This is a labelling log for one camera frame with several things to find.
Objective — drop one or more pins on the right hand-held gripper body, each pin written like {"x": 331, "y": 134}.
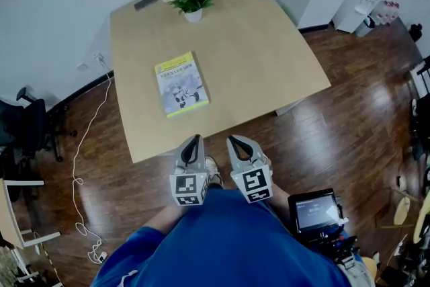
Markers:
{"x": 253, "y": 183}

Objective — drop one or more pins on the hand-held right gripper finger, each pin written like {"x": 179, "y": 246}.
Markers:
{"x": 233, "y": 149}
{"x": 248, "y": 146}

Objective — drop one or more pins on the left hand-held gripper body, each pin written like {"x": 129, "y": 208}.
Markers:
{"x": 188, "y": 186}

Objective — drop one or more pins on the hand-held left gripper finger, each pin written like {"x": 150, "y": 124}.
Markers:
{"x": 200, "y": 151}
{"x": 186, "y": 153}

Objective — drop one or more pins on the yellow and grey book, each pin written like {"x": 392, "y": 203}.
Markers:
{"x": 183, "y": 87}

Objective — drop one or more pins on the person's left forearm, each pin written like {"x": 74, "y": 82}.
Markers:
{"x": 164, "y": 220}

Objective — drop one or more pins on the person's right forearm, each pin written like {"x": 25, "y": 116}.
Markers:
{"x": 280, "y": 200}

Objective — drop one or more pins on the person's white shoe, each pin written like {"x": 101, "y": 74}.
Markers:
{"x": 213, "y": 171}

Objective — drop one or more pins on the person's blue shirt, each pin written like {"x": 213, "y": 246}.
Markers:
{"x": 221, "y": 242}

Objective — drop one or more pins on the black monitor screen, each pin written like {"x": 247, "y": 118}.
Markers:
{"x": 314, "y": 213}

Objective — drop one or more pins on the person's beige trousers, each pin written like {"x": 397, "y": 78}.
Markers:
{"x": 357, "y": 274}

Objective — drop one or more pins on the round wooden stool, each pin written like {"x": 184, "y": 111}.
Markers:
{"x": 403, "y": 211}

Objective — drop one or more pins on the black remote control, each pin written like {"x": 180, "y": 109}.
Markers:
{"x": 145, "y": 2}

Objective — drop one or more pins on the black office chair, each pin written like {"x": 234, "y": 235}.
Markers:
{"x": 27, "y": 124}

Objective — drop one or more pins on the white waste bin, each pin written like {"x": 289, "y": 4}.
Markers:
{"x": 364, "y": 27}

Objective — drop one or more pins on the white framed side desk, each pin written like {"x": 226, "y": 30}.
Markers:
{"x": 13, "y": 211}

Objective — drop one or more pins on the white water dispenser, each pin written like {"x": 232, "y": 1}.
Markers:
{"x": 357, "y": 5}

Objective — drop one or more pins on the pack of red-capped bottles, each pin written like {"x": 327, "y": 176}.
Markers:
{"x": 388, "y": 12}

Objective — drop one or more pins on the black bag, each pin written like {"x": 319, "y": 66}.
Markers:
{"x": 416, "y": 32}

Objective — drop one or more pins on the black camera rig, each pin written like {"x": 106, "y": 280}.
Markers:
{"x": 336, "y": 248}

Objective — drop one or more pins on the white wall plug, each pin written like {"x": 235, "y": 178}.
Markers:
{"x": 99, "y": 58}

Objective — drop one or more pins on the white wall socket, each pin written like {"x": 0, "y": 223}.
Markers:
{"x": 82, "y": 66}

